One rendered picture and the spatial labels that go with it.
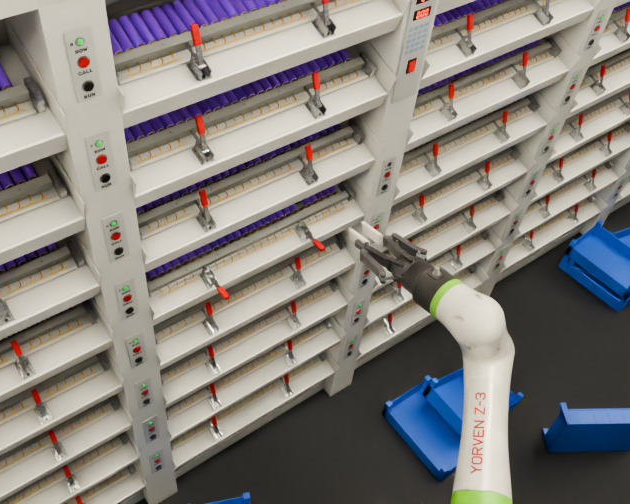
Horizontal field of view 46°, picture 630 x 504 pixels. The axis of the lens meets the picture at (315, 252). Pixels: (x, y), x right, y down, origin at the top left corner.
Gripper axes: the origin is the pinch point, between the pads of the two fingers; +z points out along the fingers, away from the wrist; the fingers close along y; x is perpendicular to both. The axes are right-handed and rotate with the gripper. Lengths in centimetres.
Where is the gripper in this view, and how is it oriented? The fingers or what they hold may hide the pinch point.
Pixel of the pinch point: (365, 236)
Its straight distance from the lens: 168.0
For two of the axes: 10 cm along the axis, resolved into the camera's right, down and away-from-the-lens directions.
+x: 0.4, 7.7, 6.4
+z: -5.9, -5.0, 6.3
